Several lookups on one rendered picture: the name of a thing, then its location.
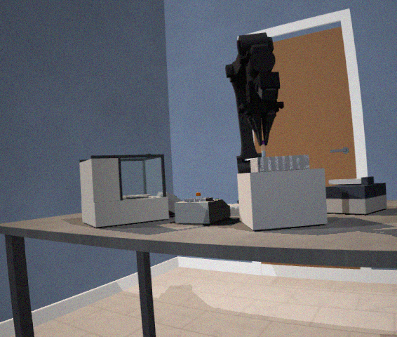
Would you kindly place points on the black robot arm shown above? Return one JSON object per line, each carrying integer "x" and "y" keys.
{"x": 257, "y": 84}

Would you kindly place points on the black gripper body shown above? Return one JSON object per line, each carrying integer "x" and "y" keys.
{"x": 260, "y": 108}

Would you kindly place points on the beige box with holes on top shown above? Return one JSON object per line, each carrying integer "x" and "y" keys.
{"x": 204, "y": 210}

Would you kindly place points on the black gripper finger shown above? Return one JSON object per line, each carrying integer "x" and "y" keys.
{"x": 255, "y": 121}
{"x": 267, "y": 121}

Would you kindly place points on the beige tube rack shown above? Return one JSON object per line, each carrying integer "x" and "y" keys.
{"x": 234, "y": 208}

